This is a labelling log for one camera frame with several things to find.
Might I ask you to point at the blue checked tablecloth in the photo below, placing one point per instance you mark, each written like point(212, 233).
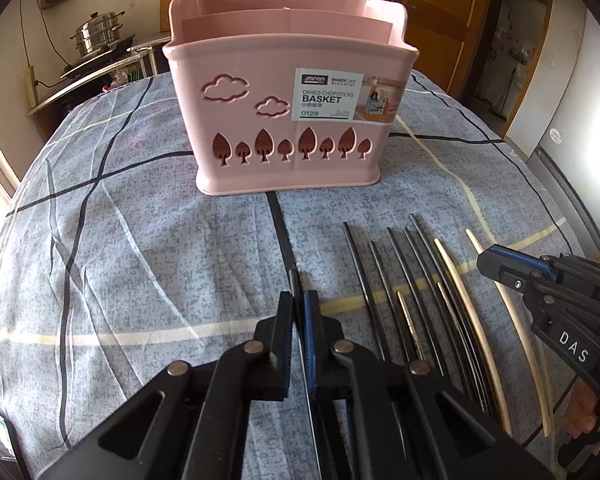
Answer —
point(113, 264)

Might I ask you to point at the pink plastic chopstick basket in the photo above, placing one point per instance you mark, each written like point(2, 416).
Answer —
point(283, 94)

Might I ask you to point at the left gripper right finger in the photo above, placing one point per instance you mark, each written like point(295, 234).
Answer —
point(358, 434)

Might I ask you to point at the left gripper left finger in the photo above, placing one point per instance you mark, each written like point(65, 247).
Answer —
point(257, 369)

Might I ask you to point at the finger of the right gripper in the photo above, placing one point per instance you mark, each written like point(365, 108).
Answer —
point(517, 272)

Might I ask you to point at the induction cooker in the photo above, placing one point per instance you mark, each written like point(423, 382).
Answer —
point(99, 59)

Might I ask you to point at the right hand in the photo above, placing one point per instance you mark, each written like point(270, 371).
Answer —
point(580, 417)

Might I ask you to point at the short metal tipped chopstick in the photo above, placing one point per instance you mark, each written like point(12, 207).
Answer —
point(419, 353)

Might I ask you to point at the wooden door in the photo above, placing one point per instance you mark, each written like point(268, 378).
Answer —
point(446, 33)

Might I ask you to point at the low side metal table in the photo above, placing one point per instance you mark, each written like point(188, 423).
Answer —
point(50, 113)

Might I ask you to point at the stainless steel steamer pot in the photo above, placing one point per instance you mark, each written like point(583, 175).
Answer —
point(99, 31)

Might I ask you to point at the metal kitchen shelf table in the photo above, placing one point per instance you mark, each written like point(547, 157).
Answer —
point(152, 48)

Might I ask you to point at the light wooden chopstick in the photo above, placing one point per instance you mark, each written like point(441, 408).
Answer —
point(485, 348)
point(515, 364)

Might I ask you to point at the black chopstick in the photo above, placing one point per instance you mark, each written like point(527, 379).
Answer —
point(322, 467)
point(468, 379)
point(408, 345)
point(430, 335)
point(369, 299)
point(436, 266)

